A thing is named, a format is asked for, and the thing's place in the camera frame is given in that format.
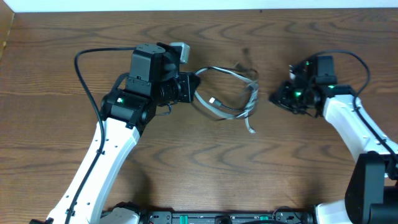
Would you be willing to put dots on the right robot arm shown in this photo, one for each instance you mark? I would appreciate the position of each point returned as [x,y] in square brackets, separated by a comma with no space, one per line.
[367,198]

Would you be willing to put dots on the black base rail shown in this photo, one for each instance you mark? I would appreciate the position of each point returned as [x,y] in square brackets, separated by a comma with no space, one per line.
[127,212]

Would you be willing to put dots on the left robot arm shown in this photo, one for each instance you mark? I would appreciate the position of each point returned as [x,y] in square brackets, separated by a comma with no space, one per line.
[154,80]

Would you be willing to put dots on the cardboard side panel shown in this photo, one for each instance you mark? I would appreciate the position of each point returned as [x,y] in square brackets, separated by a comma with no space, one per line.
[6,20]

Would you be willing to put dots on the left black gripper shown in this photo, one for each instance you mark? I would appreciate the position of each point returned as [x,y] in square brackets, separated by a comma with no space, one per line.
[191,88]

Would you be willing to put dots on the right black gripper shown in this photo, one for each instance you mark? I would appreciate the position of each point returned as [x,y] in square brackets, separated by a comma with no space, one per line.
[280,98]

